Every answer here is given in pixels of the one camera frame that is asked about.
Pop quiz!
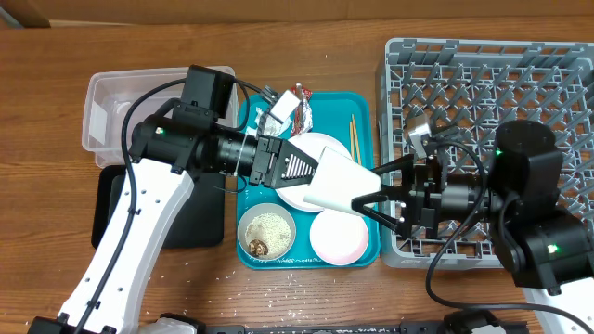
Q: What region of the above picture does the pink small bowl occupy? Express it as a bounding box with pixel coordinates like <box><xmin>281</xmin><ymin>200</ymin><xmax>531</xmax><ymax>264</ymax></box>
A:
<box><xmin>309</xmin><ymin>210</ymin><xmax>369</xmax><ymax>266</ymax></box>

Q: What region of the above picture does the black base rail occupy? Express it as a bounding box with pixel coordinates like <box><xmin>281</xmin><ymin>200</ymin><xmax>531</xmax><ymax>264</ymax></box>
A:
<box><xmin>205</xmin><ymin>321</ymin><xmax>453</xmax><ymax>334</ymax></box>

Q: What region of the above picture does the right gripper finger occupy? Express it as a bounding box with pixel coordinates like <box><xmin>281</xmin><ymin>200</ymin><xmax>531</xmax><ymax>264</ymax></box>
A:
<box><xmin>371</xmin><ymin>155</ymin><xmax>414</xmax><ymax>175</ymax></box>
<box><xmin>350</xmin><ymin>193</ymin><xmax>401</xmax><ymax>233</ymax></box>

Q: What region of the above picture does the red foil snack wrapper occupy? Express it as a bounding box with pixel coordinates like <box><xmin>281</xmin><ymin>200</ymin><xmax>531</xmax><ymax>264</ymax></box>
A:
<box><xmin>291</xmin><ymin>83</ymin><xmax>313</xmax><ymax>136</ymax></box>

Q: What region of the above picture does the white round plate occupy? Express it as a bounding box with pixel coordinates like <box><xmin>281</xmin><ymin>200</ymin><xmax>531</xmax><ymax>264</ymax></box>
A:
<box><xmin>277</xmin><ymin>133</ymin><xmax>352</xmax><ymax>212</ymax></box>

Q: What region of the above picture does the grey bowl with rice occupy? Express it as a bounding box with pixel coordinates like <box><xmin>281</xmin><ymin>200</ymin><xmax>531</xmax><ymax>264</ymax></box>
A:
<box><xmin>237</xmin><ymin>203</ymin><xmax>296</xmax><ymax>262</ymax></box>

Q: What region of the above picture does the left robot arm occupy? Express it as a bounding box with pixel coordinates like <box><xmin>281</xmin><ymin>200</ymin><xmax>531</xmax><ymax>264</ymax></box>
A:
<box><xmin>29</xmin><ymin>65</ymin><xmax>317</xmax><ymax>333</ymax></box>

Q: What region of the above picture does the wooden chopstick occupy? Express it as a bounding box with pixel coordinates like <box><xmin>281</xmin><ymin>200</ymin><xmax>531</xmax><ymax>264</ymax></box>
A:
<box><xmin>351</xmin><ymin>115</ymin><xmax>362</xmax><ymax>165</ymax></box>
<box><xmin>349</xmin><ymin>121</ymin><xmax>355</xmax><ymax>161</ymax></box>

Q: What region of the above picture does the grey dishwasher rack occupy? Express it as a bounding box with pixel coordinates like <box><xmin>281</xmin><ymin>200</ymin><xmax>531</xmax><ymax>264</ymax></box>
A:
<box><xmin>374</xmin><ymin>37</ymin><xmax>594</xmax><ymax>275</ymax></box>

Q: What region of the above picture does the teal serving tray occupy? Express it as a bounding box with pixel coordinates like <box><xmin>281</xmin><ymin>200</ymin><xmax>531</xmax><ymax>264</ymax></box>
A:
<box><xmin>237</xmin><ymin>91</ymin><xmax>375</xmax><ymax>270</ymax></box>

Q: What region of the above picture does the crumpled white tissue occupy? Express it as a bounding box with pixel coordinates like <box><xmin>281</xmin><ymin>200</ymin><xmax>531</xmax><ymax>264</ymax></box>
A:
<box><xmin>245</xmin><ymin>107</ymin><xmax>268</xmax><ymax>137</ymax></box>

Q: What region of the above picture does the right wooden chopstick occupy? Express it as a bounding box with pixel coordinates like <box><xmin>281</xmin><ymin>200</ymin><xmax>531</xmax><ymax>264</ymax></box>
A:
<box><xmin>351</xmin><ymin>115</ymin><xmax>362</xmax><ymax>165</ymax></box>

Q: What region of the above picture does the white plastic cup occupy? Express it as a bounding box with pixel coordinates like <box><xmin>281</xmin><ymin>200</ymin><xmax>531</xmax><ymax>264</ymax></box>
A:
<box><xmin>303</xmin><ymin>147</ymin><xmax>381</xmax><ymax>216</ymax></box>

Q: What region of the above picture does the left camera cable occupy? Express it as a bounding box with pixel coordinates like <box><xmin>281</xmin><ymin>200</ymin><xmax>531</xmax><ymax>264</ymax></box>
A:
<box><xmin>69</xmin><ymin>76</ymin><xmax>254</xmax><ymax>334</ymax></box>

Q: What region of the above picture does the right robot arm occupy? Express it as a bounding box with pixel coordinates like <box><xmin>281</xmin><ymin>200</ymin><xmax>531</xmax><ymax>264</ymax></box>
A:
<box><xmin>351</xmin><ymin>120</ymin><xmax>593</xmax><ymax>333</ymax></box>

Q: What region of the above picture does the right camera cable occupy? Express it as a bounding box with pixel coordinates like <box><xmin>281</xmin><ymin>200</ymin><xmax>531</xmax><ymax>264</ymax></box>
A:
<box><xmin>424</xmin><ymin>138</ymin><xmax>594</xmax><ymax>334</ymax></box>

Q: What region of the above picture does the clear plastic bin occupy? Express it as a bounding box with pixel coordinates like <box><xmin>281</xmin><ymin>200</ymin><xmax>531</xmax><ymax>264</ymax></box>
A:
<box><xmin>82</xmin><ymin>67</ymin><xmax>241</xmax><ymax>169</ymax></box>

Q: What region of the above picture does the black plastic tray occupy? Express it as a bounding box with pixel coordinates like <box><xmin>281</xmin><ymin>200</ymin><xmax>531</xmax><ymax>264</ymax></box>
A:
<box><xmin>91</xmin><ymin>165</ymin><xmax>226</xmax><ymax>249</ymax></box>

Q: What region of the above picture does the left wooden chopstick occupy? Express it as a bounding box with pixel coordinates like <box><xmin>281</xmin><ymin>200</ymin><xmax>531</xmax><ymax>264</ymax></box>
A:
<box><xmin>349</xmin><ymin>121</ymin><xmax>355</xmax><ymax>161</ymax></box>

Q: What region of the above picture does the camera cable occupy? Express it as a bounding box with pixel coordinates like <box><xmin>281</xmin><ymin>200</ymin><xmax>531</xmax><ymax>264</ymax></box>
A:
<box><xmin>424</xmin><ymin>138</ymin><xmax>594</xmax><ymax>334</ymax></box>
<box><xmin>69</xmin><ymin>76</ymin><xmax>254</xmax><ymax>334</ymax></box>

